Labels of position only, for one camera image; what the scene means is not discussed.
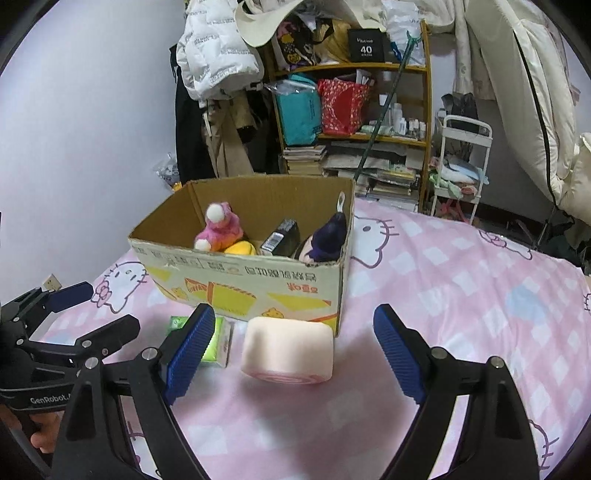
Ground cardboard box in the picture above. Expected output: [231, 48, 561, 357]
[128, 175, 355, 330]

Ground dark purple plush doll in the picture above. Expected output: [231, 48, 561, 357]
[298, 212, 348, 264]

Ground black box numbered 40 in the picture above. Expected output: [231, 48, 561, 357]
[348, 29, 385, 63]

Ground green tissue pack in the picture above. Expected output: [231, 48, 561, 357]
[166, 314, 236, 369]

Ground red patterned gift bag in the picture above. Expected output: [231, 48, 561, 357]
[318, 78, 370, 136]

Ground pink bear plush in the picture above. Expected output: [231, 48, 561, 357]
[193, 202, 243, 252]

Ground beige hat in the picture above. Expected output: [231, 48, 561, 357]
[235, 0, 303, 47]

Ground stack of books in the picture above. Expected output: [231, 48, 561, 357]
[281, 144, 327, 176]

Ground wooden bookshelf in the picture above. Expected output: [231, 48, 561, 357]
[263, 22, 433, 212]

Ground white puffer jacket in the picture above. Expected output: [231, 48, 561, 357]
[176, 0, 264, 105]

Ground pink swirl roll cushion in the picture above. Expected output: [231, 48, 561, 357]
[240, 316, 335, 385]

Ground person's left hand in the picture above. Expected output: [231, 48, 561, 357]
[0, 405, 63, 454]

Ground pink Hello Kitty bedsheet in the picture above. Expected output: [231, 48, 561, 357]
[36, 197, 591, 480]

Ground white wall socket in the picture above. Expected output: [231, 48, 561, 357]
[42, 274, 62, 291]

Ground teal bag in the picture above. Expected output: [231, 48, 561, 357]
[270, 74, 322, 147]

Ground green pole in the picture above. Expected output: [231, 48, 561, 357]
[353, 33, 423, 182]

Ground yellow plush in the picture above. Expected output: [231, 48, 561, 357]
[224, 240, 256, 256]

